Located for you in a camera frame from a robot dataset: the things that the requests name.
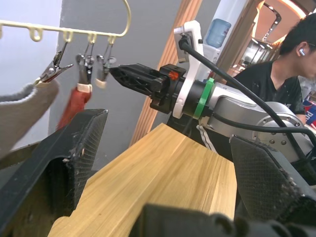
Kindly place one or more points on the person in black t-shirt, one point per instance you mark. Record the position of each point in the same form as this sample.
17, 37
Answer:
279, 74

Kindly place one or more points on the cream clip hanger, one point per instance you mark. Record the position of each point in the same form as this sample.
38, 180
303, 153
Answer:
81, 31

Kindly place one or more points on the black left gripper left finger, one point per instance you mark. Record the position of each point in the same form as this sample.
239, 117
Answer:
44, 158

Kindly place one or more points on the empty metal clip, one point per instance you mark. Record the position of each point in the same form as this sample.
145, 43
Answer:
103, 69

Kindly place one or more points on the white water dispenser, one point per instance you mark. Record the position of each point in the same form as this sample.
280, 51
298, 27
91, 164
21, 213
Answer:
209, 61

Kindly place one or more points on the metal clip holding grey sock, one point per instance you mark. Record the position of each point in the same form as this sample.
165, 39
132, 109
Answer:
55, 67

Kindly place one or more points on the red sock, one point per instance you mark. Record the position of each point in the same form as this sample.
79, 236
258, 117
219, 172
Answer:
72, 106

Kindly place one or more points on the blue red printed box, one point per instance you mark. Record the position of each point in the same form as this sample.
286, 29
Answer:
309, 111

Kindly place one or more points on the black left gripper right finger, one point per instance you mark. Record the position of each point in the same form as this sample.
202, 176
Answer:
264, 177

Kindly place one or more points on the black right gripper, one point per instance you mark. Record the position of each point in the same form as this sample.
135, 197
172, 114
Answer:
168, 89

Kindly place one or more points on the grey sock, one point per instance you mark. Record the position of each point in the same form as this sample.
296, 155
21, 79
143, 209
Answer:
22, 111

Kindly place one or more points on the black fabric with white stripes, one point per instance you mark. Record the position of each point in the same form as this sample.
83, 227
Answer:
206, 140

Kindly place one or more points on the blue water bottle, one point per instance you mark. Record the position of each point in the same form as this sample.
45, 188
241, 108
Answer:
218, 32

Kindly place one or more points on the metal clip holding red sock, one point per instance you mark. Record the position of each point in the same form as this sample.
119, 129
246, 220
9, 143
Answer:
84, 74

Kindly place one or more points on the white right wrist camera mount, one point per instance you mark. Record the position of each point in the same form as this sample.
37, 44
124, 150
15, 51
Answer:
191, 49

